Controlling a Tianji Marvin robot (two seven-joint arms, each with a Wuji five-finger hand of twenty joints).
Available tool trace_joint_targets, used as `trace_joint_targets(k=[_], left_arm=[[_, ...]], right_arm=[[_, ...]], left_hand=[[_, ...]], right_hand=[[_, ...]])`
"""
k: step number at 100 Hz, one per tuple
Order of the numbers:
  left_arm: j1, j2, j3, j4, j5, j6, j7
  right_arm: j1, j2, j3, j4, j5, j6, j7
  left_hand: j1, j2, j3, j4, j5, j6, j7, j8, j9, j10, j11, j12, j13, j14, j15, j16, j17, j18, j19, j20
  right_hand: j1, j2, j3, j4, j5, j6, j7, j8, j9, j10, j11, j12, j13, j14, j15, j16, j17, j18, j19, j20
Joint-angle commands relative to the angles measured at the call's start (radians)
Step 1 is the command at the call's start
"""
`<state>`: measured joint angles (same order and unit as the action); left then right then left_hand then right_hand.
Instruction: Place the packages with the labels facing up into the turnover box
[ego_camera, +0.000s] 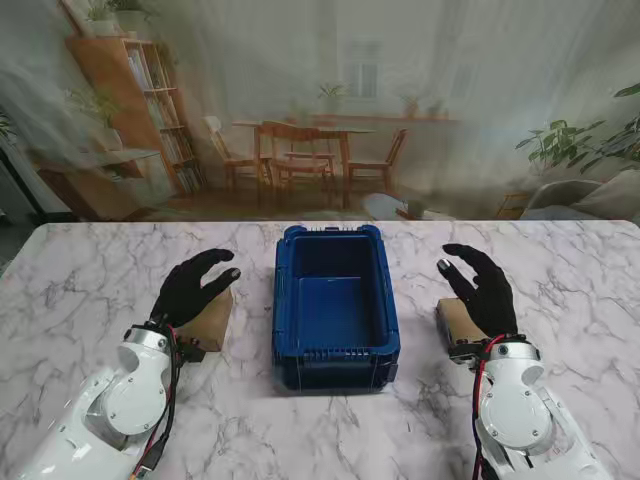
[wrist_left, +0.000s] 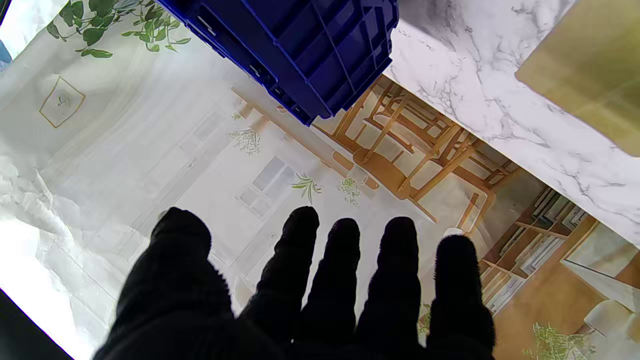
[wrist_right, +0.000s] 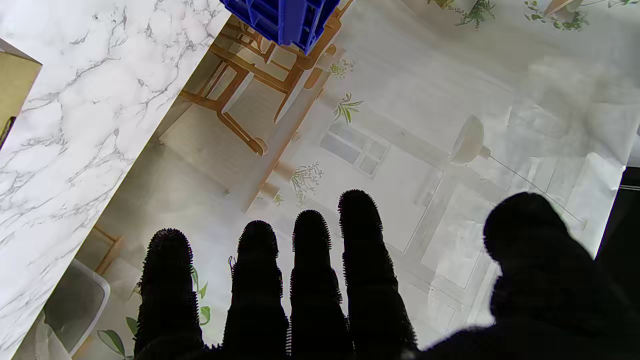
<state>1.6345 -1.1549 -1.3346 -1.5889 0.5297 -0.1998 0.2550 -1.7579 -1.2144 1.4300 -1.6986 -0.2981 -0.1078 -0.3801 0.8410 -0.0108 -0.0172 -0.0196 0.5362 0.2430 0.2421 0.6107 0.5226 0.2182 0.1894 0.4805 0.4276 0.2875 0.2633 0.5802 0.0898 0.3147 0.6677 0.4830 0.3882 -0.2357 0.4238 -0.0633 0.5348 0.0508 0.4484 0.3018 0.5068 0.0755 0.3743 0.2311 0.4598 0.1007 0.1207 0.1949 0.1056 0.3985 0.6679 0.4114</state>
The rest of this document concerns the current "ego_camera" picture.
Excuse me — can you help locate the left arm red-black cable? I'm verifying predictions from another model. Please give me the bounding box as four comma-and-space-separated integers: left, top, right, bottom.
127, 324, 184, 480

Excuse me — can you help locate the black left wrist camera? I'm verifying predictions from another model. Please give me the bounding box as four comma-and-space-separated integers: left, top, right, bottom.
177, 337, 206, 364

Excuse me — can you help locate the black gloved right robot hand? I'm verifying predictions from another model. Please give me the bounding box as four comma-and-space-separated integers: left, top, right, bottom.
437, 243, 519, 341

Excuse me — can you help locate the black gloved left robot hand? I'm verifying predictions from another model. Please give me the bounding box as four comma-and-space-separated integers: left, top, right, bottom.
148, 248, 242, 331

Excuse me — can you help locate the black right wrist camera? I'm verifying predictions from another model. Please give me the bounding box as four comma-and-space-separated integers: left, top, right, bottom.
447, 337, 489, 369

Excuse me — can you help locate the blue plastic turnover box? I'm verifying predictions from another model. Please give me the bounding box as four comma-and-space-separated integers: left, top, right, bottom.
272, 224, 401, 397

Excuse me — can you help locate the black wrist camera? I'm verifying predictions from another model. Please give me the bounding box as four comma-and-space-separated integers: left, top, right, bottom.
447, 337, 489, 369
177, 337, 206, 364

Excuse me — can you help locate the arm red-black cable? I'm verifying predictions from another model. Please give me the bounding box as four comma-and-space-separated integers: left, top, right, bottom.
469, 339, 501, 480
127, 324, 184, 480

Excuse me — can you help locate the cardboard package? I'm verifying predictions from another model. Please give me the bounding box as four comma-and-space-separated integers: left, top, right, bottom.
433, 298, 479, 351
175, 287, 236, 354

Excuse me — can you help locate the printed room scene backdrop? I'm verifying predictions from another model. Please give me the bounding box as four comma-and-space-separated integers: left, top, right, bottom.
0, 0, 640, 224

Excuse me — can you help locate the right arm red-black cable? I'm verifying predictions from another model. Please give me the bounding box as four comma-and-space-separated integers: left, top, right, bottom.
469, 339, 501, 480

